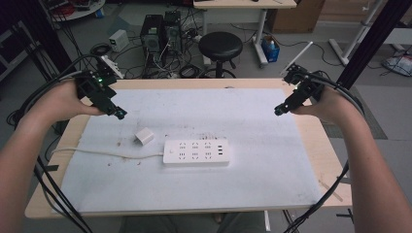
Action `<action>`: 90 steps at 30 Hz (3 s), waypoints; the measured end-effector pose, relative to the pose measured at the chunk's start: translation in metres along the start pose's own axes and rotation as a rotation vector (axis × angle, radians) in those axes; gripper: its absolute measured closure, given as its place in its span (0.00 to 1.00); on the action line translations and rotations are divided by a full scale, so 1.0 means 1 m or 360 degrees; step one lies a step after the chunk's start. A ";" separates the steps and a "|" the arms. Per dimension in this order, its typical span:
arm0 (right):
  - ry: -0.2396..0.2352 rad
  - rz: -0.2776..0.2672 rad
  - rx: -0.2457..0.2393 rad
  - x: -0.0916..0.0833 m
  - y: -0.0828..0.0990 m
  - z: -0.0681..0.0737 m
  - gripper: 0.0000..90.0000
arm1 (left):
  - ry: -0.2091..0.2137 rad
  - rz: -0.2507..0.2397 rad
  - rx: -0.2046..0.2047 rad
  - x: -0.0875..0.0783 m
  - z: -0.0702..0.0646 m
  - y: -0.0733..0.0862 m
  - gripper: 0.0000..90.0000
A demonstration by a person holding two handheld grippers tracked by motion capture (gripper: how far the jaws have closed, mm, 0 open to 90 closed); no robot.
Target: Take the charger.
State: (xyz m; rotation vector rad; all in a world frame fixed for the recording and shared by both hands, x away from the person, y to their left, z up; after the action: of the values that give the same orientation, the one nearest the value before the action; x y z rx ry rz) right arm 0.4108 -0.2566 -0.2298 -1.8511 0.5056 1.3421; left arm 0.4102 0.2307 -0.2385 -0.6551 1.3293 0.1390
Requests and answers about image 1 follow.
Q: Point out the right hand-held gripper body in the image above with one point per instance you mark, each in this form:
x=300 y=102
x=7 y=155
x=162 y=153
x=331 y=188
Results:
x=306 y=87

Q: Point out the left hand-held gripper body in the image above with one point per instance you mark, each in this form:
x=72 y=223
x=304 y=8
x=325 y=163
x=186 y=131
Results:
x=94 y=87

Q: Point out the person's right hand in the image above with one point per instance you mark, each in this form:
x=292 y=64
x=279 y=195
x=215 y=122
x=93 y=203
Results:
x=327 y=103

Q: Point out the person's left hand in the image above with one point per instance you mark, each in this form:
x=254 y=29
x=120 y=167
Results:
x=61 y=100

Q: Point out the white charger adapter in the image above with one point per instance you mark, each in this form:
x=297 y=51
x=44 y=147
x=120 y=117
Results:
x=144 y=136

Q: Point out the light wooden table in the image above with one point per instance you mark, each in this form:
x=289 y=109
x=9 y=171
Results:
x=327 y=136

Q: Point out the white bench power supply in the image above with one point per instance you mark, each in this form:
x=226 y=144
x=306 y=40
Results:
x=118 y=40

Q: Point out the brown cardboard box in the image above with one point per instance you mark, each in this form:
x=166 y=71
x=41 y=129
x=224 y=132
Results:
x=296 y=16

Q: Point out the black computer tower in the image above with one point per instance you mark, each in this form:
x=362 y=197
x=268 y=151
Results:
x=151 y=37

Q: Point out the round white table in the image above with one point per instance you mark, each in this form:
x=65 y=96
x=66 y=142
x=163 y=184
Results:
x=81 y=11

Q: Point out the white power strip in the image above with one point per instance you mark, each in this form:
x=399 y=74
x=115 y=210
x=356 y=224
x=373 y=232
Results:
x=196 y=152

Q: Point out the black tape strip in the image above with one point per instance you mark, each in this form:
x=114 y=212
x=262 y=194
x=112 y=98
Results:
x=50 y=168

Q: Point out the black round stool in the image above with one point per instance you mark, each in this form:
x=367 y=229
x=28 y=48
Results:
x=220 y=45

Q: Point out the plastic bag on floor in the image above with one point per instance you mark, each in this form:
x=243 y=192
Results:
x=398 y=64

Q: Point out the open-sided computer tower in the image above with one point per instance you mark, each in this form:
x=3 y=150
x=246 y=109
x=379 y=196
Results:
x=173 y=32

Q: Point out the white-legged wooden desk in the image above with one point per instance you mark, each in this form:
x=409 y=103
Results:
x=246 y=4

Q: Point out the white table mat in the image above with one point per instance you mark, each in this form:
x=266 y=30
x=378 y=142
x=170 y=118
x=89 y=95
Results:
x=207 y=187

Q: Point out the white desk frame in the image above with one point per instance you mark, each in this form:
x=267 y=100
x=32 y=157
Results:
x=351 y=42

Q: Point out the black aluminium frame post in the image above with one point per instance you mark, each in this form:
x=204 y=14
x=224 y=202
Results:
x=372 y=42

